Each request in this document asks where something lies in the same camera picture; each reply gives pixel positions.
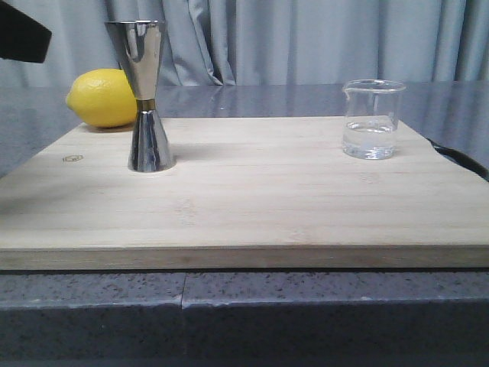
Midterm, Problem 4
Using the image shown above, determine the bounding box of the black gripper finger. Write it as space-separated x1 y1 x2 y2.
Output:
0 6 52 63

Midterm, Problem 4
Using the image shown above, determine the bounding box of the steel double jigger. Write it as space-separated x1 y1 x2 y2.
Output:
105 20 174 173

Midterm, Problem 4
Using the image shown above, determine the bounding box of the small glass beaker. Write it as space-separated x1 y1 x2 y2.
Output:
342 80 406 160

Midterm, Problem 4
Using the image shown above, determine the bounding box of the yellow lemon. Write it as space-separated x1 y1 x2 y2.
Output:
66 68 137 128

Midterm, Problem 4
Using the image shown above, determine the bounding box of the grey curtain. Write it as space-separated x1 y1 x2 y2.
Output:
1 1 488 87

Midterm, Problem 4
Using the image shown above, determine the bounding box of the wooden cutting board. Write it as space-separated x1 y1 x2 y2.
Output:
1 117 488 270

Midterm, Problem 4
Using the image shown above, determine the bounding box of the black cable on table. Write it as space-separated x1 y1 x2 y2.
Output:
426 138 489 181

